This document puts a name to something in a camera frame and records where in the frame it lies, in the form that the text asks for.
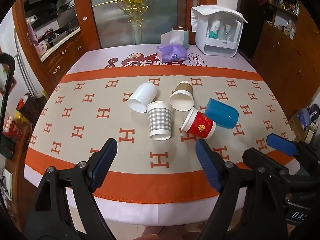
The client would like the orange beige patterned blanket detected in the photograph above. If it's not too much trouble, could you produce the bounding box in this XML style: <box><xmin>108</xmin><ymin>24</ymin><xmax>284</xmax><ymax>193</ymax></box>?
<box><xmin>24</xmin><ymin>66</ymin><xmax>298</xmax><ymax>206</ymax></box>

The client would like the black phone on mount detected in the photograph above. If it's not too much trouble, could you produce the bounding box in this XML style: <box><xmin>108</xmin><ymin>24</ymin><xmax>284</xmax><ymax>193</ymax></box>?
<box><xmin>0</xmin><ymin>53</ymin><xmax>16</xmax><ymax>159</ymax></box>

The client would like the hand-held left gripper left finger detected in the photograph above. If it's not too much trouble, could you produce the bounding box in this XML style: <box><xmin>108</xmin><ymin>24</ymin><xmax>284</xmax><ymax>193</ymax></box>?
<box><xmin>25</xmin><ymin>138</ymin><xmax>118</xmax><ymax>240</ymax></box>

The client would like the wooden shelf cabinet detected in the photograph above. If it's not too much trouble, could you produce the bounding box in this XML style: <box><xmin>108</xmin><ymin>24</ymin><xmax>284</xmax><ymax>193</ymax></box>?
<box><xmin>252</xmin><ymin>0</ymin><xmax>320</xmax><ymax>123</ymax></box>

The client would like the black woven basket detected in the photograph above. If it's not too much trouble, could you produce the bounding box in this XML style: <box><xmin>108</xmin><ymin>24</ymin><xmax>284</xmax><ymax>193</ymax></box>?
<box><xmin>16</xmin><ymin>93</ymin><xmax>48</xmax><ymax>124</ymax></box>

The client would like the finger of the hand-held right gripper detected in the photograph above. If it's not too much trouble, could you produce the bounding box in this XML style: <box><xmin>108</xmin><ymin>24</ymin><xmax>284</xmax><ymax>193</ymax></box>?
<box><xmin>266</xmin><ymin>133</ymin><xmax>320</xmax><ymax>161</ymax></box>
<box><xmin>242</xmin><ymin>148</ymin><xmax>291</xmax><ymax>181</ymax></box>

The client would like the blue box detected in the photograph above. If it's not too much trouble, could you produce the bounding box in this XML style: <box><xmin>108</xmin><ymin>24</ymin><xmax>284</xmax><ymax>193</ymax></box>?
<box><xmin>296</xmin><ymin>108</ymin><xmax>313</xmax><ymax>130</ymax></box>

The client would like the purple tissue pack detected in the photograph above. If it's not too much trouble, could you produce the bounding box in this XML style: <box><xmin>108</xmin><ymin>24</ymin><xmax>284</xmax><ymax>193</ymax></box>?
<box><xmin>156</xmin><ymin>44</ymin><xmax>188</xmax><ymax>61</ymax></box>

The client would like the white storage organizer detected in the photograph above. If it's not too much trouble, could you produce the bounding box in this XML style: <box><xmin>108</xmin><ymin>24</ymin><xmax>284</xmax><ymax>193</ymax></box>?
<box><xmin>194</xmin><ymin>5</ymin><xmax>243</xmax><ymax>57</ymax></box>

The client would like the glass door with gold ornament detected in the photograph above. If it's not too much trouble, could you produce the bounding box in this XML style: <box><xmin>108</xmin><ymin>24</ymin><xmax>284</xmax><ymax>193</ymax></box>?
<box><xmin>89</xmin><ymin>0</ymin><xmax>190</xmax><ymax>49</ymax></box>

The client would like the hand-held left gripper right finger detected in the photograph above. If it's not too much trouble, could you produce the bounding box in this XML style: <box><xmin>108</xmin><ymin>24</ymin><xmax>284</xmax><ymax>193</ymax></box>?
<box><xmin>196</xmin><ymin>139</ymin><xmax>291</xmax><ymax>240</ymax></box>

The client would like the brown paper cup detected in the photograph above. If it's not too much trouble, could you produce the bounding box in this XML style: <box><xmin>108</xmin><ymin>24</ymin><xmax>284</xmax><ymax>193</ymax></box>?
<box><xmin>169</xmin><ymin>81</ymin><xmax>195</xmax><ymax>112</ymax></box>

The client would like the red gift box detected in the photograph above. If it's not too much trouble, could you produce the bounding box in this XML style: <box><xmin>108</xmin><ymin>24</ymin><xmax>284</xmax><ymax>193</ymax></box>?
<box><xmin>3</xmin><ymin>116</ymin><xmax>25</xmax><ymax>144</ymax></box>

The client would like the white plastic cup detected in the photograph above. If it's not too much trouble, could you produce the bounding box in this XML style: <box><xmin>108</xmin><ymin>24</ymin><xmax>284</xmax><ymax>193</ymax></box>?
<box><xmin>128</xmin><ymin>82</ymin><xmax>159</xmax><ymax>113</ymax></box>

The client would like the blue plastic cup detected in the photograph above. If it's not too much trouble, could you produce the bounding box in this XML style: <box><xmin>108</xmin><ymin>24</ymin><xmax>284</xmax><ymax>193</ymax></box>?
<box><xmin>204</xmin><ymin>98</ymin><xmax>239</xmax><ymax>130</ymax></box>

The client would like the grey plaid paper cup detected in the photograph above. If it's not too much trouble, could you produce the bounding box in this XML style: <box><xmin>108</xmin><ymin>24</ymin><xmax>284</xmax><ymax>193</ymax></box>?
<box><xmin>146</xmin><ymin>101</ymin><xmax>173</xmax><ymax>140</ymax></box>

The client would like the red paper cup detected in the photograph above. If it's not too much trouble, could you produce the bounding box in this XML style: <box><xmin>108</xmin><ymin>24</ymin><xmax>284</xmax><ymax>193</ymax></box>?
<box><xmin>181</xmin><ymin>107</ymin><xmax>217</xmax><ymax>140</ymax></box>

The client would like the wooden kitchen cabinet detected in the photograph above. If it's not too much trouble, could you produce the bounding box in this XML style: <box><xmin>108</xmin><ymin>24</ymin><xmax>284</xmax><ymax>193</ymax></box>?
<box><xmin>12</xmin><ymin>0</ymin><xmax>101</xmax><ymax>89</ymax></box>

